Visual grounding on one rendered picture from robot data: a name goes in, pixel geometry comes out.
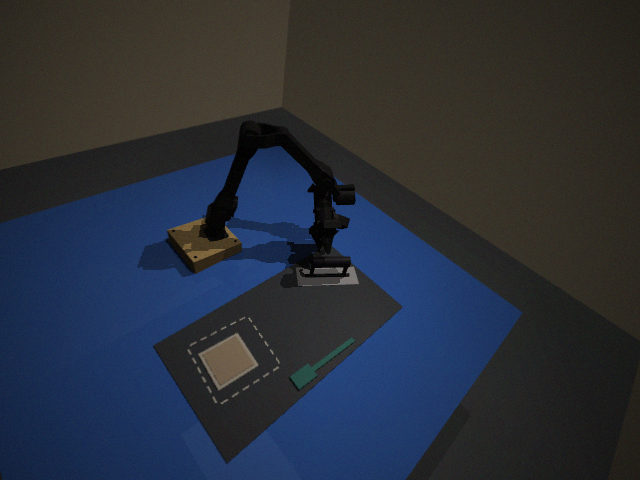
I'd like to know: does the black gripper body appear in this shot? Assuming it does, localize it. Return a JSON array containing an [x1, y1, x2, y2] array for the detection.
[[309, 204, 342, 234]]

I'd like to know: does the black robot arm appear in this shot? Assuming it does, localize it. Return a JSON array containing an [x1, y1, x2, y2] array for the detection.
[[203, 120, 356, 242]]

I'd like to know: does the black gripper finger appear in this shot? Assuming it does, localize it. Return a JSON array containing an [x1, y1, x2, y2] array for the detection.
[[311, 234, 325, 255], [318, 230, 339, 254]]

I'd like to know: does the beige square tile with dark centre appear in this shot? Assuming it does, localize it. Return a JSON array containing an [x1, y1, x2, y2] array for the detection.
[[198, 333, 259, 391]]

